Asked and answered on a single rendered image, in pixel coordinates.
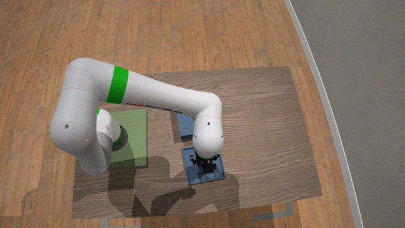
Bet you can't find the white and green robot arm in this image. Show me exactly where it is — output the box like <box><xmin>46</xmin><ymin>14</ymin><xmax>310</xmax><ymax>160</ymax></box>
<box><xmin>49</xmin><ymin>58</ymin><xmax>224</xmax><ymax>175</ymax></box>

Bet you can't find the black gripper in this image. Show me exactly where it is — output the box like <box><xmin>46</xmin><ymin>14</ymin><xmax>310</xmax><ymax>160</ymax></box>
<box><xmin>190</xmin><ymin>153</ymin><xmax>220</xmax><ymax>167</ymax></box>

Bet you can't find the blue box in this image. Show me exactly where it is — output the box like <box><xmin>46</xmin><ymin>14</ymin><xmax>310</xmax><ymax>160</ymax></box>
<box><xmin>177</xmin><ymin>113</ymin><xmax>194</xmax><ymax>139</ymax></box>

